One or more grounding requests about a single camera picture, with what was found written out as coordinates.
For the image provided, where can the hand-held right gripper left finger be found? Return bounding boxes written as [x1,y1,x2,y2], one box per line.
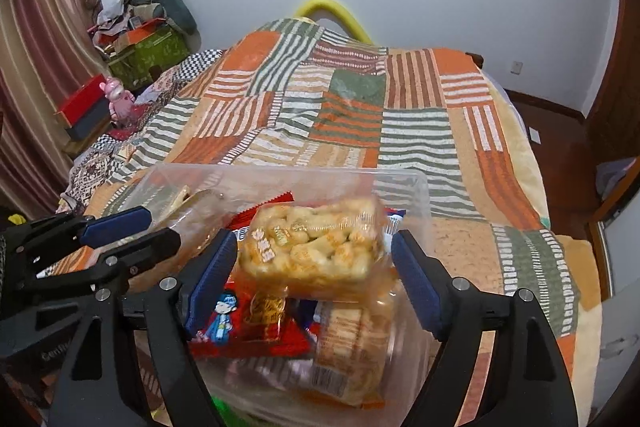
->
[47,229,240,427]

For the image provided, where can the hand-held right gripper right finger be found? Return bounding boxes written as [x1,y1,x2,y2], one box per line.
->
[390,229,581,427]

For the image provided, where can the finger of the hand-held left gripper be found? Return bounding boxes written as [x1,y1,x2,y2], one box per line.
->
[30,228,182,293]
[10,206,153,258]

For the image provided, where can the red snack packet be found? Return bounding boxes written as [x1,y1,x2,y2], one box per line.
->
[190,191,326,360]

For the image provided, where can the clear round cracker packet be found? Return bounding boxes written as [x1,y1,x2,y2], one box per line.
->
[295,297,396,408]

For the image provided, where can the puffed yellow snack packet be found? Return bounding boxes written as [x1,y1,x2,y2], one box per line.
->
[235,197,391,300]

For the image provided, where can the clear plastic container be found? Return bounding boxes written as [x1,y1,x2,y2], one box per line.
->
[117,162,441,413]

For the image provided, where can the pink toy figure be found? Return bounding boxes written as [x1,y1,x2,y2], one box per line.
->
[100,76,136,125]

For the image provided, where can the red box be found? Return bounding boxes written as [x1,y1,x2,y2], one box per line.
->
[54,74,108,140]

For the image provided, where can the striped patchwork blanket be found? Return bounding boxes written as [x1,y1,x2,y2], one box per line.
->
[60,17,601,358]

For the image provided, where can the green patterned box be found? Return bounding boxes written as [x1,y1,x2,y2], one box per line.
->
[107,27,193,90]

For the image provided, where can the checkered patterned cloth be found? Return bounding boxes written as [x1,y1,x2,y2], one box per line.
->
[60,48,226,208]

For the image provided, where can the striped curtain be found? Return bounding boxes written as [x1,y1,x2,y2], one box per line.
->
[0,0,106,218]

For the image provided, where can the pile of papers and boxes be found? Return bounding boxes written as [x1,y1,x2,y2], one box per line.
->
[87,2,171,58]

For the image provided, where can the yellow foam tube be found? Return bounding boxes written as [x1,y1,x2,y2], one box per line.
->
[292,0,373,45]

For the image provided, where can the wooden door frame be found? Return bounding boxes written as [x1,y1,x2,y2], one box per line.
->
[585,0,640,158]

